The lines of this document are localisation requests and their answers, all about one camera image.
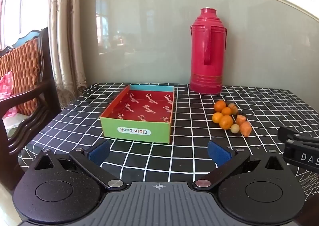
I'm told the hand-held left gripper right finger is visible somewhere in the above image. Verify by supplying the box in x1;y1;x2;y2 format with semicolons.
192;140;287;190

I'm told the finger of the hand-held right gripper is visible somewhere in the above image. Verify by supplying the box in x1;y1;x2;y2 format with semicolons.
277;126;319;145

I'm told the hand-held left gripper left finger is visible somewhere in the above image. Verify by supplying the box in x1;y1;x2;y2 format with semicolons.
33;140;126;190

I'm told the large tangerine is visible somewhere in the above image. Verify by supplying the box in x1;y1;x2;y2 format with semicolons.
219;115;234;130

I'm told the colourful cardboard box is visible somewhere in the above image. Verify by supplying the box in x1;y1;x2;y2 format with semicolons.
100;84;175;144

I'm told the black checked tablecloth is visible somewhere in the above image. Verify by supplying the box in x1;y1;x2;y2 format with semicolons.
18;83;319;193

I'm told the dark wooden chair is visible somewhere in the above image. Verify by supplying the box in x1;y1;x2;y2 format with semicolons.
0;27;63;192

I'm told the red thermos flask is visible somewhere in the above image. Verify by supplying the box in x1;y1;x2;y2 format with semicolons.
189;8;228;95

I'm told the orange quilted cushion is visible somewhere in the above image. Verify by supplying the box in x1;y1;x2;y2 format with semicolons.
0;39;42;117

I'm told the beige curtain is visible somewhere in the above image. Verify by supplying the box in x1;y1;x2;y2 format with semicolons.
47;0;88;108

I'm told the pink plastic bag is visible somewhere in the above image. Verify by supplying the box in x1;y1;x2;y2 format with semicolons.
0;72;18;119

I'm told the window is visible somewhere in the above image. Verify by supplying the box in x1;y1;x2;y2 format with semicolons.
0;0;54;51

